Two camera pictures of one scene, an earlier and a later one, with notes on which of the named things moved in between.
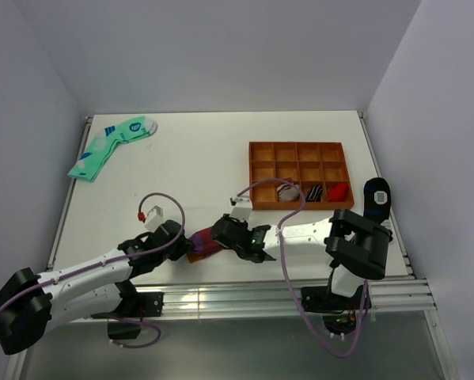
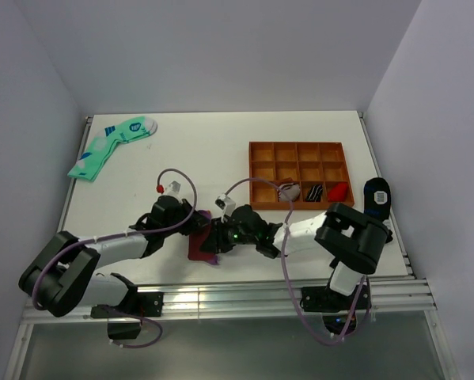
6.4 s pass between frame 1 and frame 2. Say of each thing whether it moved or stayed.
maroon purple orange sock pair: moved
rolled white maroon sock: stayed
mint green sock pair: stayed
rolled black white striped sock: stayed
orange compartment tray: stayed
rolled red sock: stayed
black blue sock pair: stayed
